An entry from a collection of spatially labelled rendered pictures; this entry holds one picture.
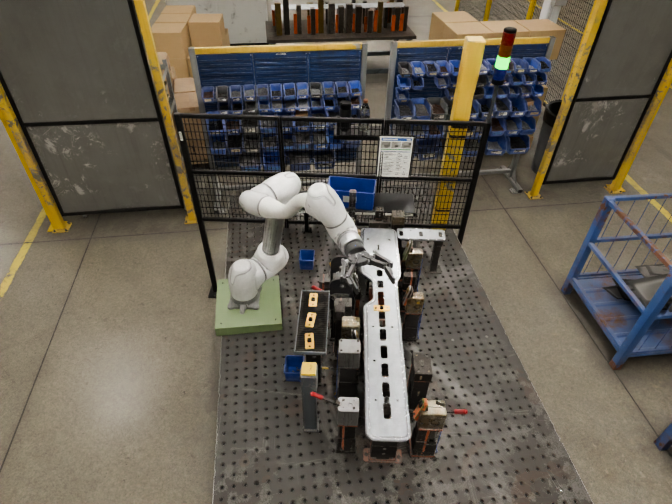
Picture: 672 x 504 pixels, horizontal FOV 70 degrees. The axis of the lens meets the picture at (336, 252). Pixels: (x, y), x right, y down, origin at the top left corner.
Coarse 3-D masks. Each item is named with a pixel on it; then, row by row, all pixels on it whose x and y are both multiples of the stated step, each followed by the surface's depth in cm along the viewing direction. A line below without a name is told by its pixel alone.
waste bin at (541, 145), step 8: (552, 104) 505; (560, 104) 509; (544, 112) 498; (552, 112) 511; (544, 120) 497; (552, 120) 485; (544, 128) 501; (552, 128) 491; (544, 136) 504; (544, 144) 507; (536, 152) 524; (536, 160) 526; (536, 168) 528
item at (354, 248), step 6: (348, 246) 176; (354, 246) 175; (360, 246) 175; (348, 252) 175; (354, 252) 175; (360, 252) 176; (366, 252) 176; (348, 258) 174; (360, 258) 173; (366, 258) 173; (360, 264) 172; (366, 264) 174
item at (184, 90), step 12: (168, 60) 511; (180, 84) 521; (192, 84) 522; (180, 96) 498; (192, 96) 498; (180, 108) 476; (192, 108) 479; (192, 132) 495; (192, 144) 504; (204, 144) 507; (204, 156) 516
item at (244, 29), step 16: (176, 0) 760; (192, 0) 763; (208, 0) 766; (224, 0) 769; (240, 0) 772; (256, 0) 775; (224, 16) 784; (240, 16) 788; (256, 16) 791; (240, 32) 804; (256, 32) 807
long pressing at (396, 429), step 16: (368, 240) 286; (384, 240) 286; (384, 256) 275; (368, 272) 265; (384, 272) 265; (400, 272) 266; (384, 288) 256; (368, 304) 246; (384, 304) 247; (368, 320) 239; (400, 320) 240; (368, 336) 231; (400, 336) 232; (368, 352) 224; (400, 352) 224; (368, 368) 217; (400, 368) 218; (368, 384) 211; (400, 384) 211; (368, 400) 205; (400, 400) 205; (368, 416) 199; (400, 416) 200; (368, 432) 194; (384, 432) 194; (400, 432) 194
